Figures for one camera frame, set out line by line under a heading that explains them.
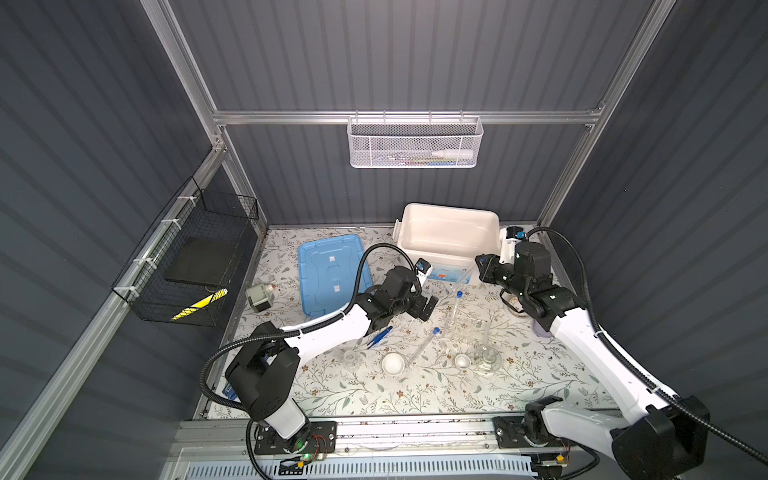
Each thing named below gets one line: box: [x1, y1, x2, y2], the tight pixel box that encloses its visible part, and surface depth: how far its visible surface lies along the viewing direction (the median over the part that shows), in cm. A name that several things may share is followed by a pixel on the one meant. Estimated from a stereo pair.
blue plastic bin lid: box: [299, 234, 374, 318], surface depth 111 cm
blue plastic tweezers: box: [367, 326, 393, 349], surface depth 93 cm
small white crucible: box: [454, 353, 471, 370], surface depth 86 cm
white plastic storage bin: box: [392, 202, 501, 267], surface depth 108 cm
